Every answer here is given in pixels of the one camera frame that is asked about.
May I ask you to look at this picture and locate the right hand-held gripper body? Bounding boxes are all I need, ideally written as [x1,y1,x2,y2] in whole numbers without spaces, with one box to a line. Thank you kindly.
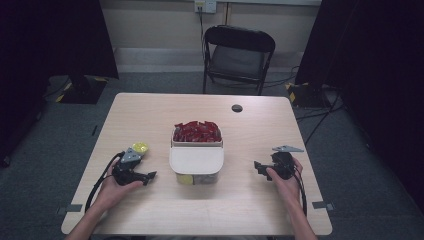
[270,144,305,182]

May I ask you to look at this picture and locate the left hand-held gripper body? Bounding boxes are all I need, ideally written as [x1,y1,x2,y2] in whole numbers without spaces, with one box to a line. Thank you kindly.
[111,147,143,187]

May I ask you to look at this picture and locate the small yellow round snack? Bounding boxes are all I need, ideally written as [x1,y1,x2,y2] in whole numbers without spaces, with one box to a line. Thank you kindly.
[176,173,195,186]
[131,141,150,155]

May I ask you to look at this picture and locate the white storage box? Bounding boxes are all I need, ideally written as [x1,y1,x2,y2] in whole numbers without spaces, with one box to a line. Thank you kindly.
[168,121,225,186]

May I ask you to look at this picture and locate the person's right hand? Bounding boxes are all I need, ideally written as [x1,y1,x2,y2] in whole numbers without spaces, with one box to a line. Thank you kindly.
[265,156,305,210]

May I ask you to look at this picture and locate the person's left hand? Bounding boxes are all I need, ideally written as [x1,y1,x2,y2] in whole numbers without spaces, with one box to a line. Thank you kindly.
[92,159,145,213]

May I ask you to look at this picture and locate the white box lid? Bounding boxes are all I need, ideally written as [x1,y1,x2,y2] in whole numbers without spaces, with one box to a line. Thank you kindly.
[168,145,225,176]

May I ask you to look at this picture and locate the grey tape strip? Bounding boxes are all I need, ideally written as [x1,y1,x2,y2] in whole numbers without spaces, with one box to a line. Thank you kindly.
[55,203,84,215]
[311,200,336,211]

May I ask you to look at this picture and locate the grey packets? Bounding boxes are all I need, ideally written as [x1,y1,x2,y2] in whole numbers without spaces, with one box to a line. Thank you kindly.
[193,173,220,186]

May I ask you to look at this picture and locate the black stand base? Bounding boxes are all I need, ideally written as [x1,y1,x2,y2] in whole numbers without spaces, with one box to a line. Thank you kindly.
[55,74,110,105]
[285,81,332,109]

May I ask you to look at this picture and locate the black folding chair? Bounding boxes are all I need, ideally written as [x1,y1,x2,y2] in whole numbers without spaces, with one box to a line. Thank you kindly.
[201,24,277,96]

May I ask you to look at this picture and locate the dark curtain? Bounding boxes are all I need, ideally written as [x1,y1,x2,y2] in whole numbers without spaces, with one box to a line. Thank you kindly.
[0,0,120,168]
[294,0,424,216]

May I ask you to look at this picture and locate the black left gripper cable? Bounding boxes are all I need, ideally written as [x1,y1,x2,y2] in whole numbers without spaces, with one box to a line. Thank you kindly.
[84,151,126,213]

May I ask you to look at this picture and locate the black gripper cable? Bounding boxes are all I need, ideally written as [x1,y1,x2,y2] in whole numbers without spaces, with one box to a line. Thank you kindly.
[84,151,126,213]
[292,168,309,217]

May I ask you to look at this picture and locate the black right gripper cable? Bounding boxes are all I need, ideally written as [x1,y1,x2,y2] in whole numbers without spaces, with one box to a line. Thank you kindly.
[292,168,309,217]

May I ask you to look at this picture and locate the black floor cables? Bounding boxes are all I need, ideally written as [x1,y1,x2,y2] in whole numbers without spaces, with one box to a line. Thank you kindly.
[294,89,346,147]

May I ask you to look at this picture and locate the black wall cable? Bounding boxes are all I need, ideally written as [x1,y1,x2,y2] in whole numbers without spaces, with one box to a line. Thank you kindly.
[198,7,207,53]

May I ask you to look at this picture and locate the white wall outlet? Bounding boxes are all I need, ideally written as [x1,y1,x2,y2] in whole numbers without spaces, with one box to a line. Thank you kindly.
[194,0,218,15]

